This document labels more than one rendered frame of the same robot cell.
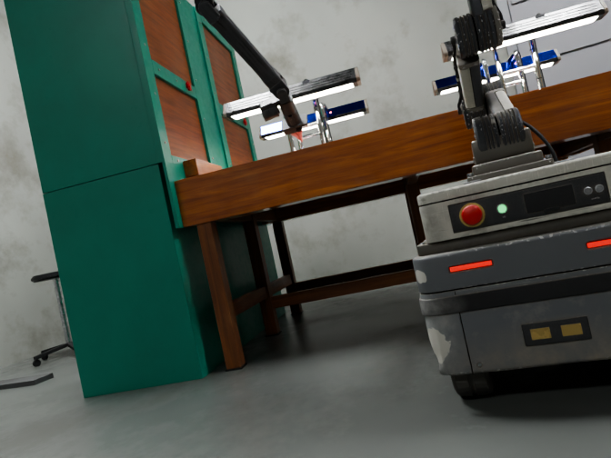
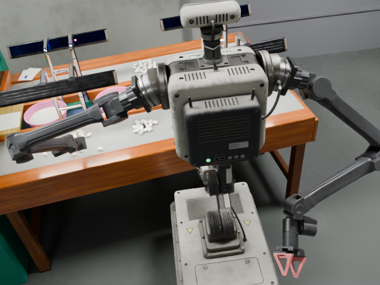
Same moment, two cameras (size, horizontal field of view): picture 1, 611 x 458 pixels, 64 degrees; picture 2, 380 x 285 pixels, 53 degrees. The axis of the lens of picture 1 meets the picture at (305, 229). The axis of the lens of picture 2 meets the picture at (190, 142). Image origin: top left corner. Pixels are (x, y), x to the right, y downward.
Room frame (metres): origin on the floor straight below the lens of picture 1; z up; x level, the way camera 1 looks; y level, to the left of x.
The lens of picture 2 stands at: (0.25, -0.03, 2.09)
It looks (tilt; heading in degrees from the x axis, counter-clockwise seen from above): 40 degrees down; 338
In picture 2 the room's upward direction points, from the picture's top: 6 degrees counter-clockwise
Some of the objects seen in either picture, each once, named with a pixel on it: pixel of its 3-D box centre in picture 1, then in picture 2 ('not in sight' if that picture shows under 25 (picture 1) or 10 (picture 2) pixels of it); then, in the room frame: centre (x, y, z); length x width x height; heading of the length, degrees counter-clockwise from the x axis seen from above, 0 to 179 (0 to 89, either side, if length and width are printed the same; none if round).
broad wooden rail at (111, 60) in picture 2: (406, 176); (132, 66); (2.86, -0.65, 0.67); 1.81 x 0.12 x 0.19; 79
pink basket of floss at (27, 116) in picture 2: not in sight; (47, 117); (2.43, 0.05, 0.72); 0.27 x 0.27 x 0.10
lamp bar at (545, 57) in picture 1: (494, 72); (205, 16); (2.49, -1.12, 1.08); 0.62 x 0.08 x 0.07; 79
